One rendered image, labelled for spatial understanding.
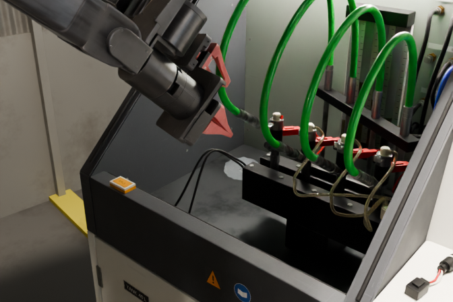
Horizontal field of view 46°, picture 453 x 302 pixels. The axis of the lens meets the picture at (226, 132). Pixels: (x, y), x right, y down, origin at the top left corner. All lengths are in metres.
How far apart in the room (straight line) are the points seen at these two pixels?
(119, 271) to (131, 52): 0.75
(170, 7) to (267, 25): 0.78
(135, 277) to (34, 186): 1.77
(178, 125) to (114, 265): 0.63
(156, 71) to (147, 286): 0.65
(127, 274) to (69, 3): 0.80
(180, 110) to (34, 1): 0.24
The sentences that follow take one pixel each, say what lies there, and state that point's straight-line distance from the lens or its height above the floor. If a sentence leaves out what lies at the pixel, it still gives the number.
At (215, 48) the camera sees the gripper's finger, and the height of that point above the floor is 1.29.
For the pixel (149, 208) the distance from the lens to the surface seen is 1.08.
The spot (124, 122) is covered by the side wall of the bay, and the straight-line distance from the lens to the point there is 1.23.
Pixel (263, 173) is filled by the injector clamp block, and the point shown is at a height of 0.98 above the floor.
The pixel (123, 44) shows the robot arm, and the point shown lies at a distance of 0.62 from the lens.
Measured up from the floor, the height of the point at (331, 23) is 1.26.
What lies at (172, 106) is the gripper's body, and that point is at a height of 1.27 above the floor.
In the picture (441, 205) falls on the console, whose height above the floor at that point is 1.04.
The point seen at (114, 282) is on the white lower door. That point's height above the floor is 0.68.
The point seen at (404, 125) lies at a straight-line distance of 1.06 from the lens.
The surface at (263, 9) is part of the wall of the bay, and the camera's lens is 1.43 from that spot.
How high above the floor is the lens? 1.54
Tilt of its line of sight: 25 degrees down
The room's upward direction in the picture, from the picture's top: straight up
